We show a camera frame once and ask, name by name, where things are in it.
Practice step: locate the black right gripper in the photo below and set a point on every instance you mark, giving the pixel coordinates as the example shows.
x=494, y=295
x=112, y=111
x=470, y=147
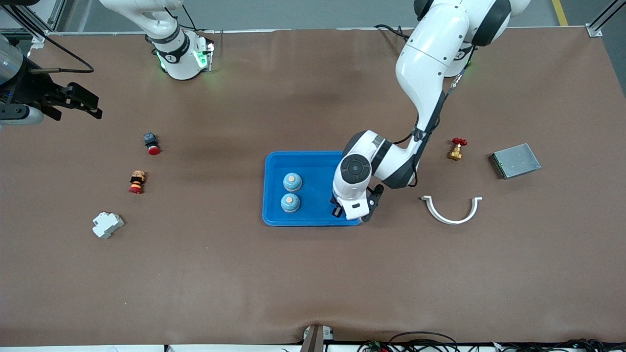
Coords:
x=33, y=91

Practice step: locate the light blue desk bell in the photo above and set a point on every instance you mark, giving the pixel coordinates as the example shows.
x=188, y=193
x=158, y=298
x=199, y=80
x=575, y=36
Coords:
x=290, y=202
x=292, y=182

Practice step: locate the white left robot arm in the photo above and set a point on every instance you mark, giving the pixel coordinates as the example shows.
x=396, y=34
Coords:
x=430, y=49

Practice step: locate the blue plastic tray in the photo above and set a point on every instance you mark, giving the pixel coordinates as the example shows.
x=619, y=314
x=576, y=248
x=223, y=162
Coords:
x=313, y=210

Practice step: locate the brown table mat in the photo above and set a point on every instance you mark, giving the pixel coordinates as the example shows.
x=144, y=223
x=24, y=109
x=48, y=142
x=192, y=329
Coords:
x=313, y=274

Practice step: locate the white curved pipe clamp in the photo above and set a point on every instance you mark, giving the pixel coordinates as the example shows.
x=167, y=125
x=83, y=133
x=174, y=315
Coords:
x=452, y=221

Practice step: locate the red emergency stop button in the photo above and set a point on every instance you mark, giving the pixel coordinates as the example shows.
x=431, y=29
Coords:
x=153, y=149

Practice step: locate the red yellow stacked push button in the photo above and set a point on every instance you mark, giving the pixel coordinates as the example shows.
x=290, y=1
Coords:
x=137, y=183

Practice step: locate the white circuit breaker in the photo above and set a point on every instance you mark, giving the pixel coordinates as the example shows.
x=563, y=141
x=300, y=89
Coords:
x=106, y=225

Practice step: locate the grey metal box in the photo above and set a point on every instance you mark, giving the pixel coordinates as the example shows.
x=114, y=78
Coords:
x=516, y=161

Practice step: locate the aluminium frame post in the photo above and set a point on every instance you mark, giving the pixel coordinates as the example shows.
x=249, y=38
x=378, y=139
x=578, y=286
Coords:
x=594, y=32
x=39, y=40

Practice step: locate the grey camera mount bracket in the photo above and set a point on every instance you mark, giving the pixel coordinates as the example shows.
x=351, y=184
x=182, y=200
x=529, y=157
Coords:
x=313, y=340

